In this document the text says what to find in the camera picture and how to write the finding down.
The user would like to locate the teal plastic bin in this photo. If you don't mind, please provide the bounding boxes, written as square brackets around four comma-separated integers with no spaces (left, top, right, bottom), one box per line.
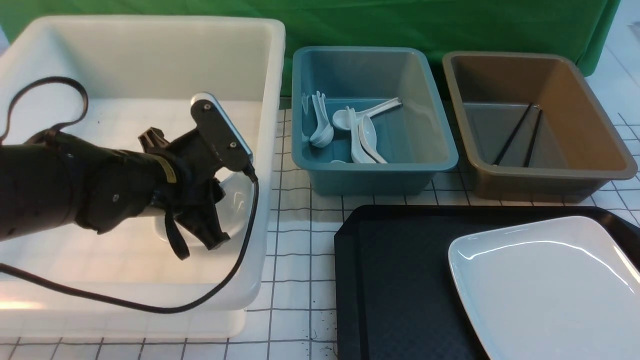
[291,46,459,196]

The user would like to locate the large white plastic bin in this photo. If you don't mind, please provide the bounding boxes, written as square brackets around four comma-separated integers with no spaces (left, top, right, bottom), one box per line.
[1,14,285,338]

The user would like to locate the black camera cable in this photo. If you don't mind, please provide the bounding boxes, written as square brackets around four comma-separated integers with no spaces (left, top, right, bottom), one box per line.
[0,76,260,315]

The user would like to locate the white fork in teal bin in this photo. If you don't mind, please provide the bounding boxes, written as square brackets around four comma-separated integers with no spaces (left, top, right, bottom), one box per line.
[301,92,310,143]

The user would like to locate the black serving tray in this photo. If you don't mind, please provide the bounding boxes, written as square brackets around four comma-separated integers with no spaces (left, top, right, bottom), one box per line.
[334,204,640,360]

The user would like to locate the white soup spoon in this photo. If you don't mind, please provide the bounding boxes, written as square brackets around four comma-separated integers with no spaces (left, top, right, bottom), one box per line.
[358,115,387,164]

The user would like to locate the green cloth backdrop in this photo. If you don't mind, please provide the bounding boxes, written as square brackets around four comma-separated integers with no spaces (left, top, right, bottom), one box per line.
[0,0,620,96]

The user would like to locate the white spoon long handle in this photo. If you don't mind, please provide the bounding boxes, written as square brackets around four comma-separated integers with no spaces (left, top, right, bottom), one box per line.
[331,97,402,132]

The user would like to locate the small white bowl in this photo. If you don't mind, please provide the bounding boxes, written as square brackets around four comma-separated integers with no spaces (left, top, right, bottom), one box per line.
[153,167,254,251]

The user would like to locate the black chopstick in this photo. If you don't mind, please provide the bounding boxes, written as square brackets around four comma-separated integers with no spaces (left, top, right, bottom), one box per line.
[523,109,543,168]
[493,103,534,166]

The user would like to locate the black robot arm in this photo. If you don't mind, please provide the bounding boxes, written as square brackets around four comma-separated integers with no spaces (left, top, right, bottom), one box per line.
[0,127,230,260]

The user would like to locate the white spoon leaning left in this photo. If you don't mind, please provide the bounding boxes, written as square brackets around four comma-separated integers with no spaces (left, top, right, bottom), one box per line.
[309,91,334,148]

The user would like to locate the large white square plate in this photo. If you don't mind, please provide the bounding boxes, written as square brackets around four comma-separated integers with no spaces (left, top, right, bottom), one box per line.
[448,215,640,360]

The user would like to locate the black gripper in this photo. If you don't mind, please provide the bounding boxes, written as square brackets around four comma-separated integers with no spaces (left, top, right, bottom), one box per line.
[138,127,231,261]

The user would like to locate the brown plastic bin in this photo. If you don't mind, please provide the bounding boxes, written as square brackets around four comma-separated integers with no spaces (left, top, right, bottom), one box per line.
[442,51,638,202]

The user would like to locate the white spoon centre front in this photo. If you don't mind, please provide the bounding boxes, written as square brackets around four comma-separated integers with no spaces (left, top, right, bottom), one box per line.
[345,106,377,164]

